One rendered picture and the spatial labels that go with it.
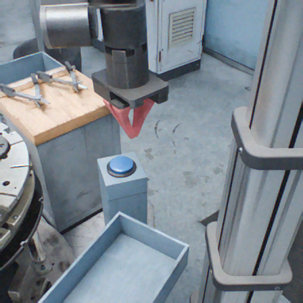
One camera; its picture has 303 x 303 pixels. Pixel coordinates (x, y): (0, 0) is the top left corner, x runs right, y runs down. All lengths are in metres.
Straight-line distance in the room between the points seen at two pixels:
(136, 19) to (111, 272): 0.32
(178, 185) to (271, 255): 1.50
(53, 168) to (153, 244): 0.30
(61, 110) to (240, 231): 0.40
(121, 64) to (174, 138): 1.93
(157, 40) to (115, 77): 2.33
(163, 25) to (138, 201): 2.23
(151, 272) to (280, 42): 0.32
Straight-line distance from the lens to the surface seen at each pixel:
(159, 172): 2.14
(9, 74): 0.96
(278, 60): 0.41
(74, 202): 0.83
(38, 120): 0.71
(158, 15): 2.75
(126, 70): 0.49
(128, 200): 0.63
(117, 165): 0.61
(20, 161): 0.58
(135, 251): 0.52
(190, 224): 1.89
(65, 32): 0.47
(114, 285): 0.50
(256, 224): 0.54
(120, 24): 0.46
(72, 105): 0.74
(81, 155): 0.76
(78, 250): 0.84
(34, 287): 0.74
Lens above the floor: 1.45
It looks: 39 degrees down
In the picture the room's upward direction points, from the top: straight up
